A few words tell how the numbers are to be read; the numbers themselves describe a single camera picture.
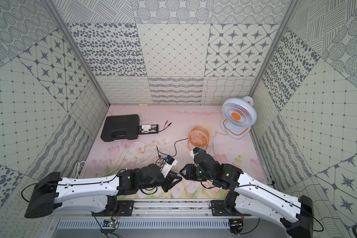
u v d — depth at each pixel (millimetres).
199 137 912
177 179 687
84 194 454
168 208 761
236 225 720
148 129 1011
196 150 685
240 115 862
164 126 1074
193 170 623
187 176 606
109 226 697
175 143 982
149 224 701
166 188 621
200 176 594
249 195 473
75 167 881
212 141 930
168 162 627
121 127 1007
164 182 625
